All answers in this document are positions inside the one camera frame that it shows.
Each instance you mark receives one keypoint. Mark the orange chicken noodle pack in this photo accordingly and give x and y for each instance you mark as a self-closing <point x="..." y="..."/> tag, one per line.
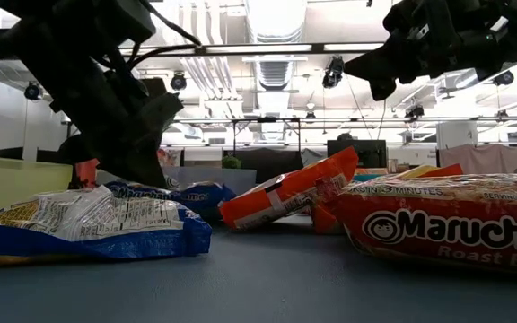
<point x="276" y="193"/>
<point x="323" y="222"/>

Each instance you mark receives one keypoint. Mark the black ceiling spotlight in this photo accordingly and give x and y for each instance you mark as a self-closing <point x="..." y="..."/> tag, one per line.
<point x="178" y="82"/>
<point x="503" y="78"/>
<point x="333" y="72"/>
<point x="414" y="111"/>
<point x="32" y="91"/>

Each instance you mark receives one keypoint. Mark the white cabinet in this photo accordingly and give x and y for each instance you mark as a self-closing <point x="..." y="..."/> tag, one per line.
<point x="456" y="134"/>

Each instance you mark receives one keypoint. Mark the blue soy sauce noodle pack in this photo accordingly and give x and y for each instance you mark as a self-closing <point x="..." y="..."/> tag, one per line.
<point x="204" y="195"/>
<point x="106" y="242"/>

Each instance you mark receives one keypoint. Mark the red and white sign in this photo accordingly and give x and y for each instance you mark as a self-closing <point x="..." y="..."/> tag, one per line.
<point x="169" y="158"/>

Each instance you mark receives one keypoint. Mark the grey-blue table mat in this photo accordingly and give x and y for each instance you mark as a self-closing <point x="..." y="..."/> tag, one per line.
<point x="258" y="291"/>

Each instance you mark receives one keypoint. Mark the silver ceiling air duct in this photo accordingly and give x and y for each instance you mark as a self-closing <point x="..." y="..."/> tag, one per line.
<point x="276" y="72"/>

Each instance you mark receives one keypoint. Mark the pink hanging cloth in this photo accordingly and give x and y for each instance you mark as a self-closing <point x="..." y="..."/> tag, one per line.
<point x="483" y="159"/>

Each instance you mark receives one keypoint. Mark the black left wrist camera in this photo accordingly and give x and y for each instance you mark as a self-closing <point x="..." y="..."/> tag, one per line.
<point x="162" y="112"/>

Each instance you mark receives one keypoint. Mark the distant black rig frame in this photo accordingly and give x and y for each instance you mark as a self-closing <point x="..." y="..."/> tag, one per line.
<point x="267" y="119"/>

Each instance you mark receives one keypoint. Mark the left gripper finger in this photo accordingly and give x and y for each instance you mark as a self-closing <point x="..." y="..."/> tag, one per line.
<point x="137" y="166"/>
<point x="69" y="154"/>

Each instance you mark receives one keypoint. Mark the small distant green plant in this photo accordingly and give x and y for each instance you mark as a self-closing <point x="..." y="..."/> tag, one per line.
<point x="231" y="163"/>

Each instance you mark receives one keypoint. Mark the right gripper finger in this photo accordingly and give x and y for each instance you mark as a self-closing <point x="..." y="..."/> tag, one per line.
<point x="382" y="89"/>
<point x="375" y="65"/>

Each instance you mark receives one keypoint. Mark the yellow translucent plastic bin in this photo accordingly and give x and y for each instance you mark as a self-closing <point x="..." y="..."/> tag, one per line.
<point x="16" y="184"/>

